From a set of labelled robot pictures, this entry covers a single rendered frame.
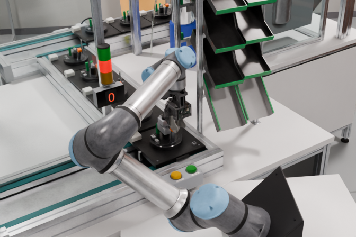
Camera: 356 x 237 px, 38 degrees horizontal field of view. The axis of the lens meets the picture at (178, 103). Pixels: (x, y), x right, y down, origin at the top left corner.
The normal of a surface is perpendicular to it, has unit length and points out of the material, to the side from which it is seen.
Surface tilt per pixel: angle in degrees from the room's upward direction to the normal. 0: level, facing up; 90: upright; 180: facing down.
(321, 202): 0
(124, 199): 90
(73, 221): 90
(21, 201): 0
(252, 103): 45
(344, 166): 0
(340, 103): 90
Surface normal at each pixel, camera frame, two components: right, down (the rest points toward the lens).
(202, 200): -0.67, -0.57
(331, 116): 0.53, 0.41
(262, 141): -0.03, -0.87
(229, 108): 0.25, -0.29
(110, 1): 0.08, 0.49
